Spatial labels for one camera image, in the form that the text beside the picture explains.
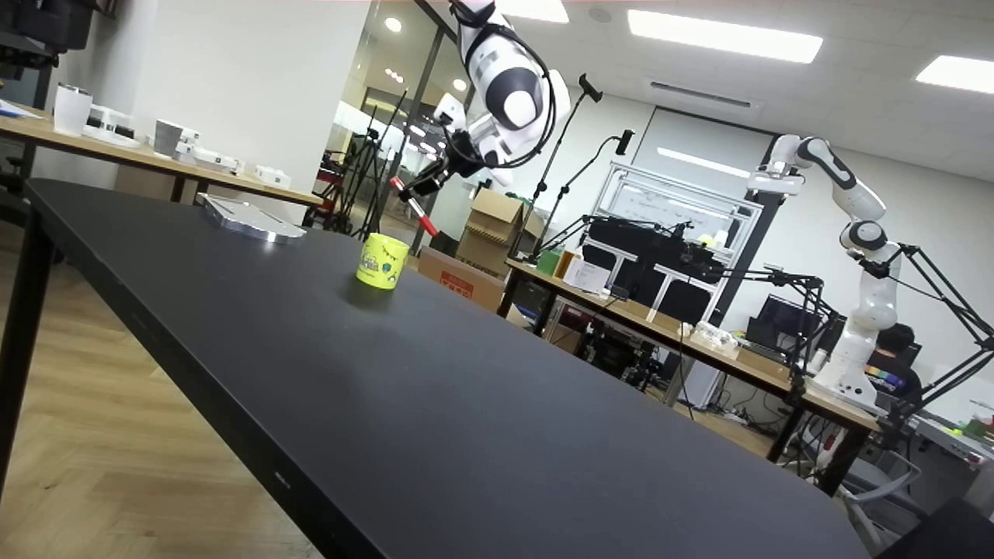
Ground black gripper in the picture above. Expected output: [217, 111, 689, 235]
[410, 131, 484, 195]

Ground orange marker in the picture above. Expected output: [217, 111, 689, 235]
[389, 178, 438, 239]

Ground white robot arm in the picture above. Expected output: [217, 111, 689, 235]
[410, 0, 567, 195]

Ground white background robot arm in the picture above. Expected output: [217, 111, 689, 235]
[755, 134, 901, 413]

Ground yellow mug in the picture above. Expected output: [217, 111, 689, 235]
[354, 233, 410, 293]

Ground cardboard box stack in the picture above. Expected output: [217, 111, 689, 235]
[421, 189, 545, 309]

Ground black microphone boom stand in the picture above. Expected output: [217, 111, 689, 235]
[509, 70, 637, 267]

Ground wooden desk right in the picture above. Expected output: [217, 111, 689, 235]
[498, 259, 884, 494]

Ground wooden desk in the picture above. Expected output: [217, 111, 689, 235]
[0, 109, 321, 208]
[498, 259, 884, 494]

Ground white metal shelf rack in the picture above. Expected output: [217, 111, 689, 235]
[580, 161, 779, 326]

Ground black monitors on desk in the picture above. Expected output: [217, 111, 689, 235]
[580, 216, 724, 322]

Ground wooden desk left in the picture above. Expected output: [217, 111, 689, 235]
[0, 109, 321, 208]

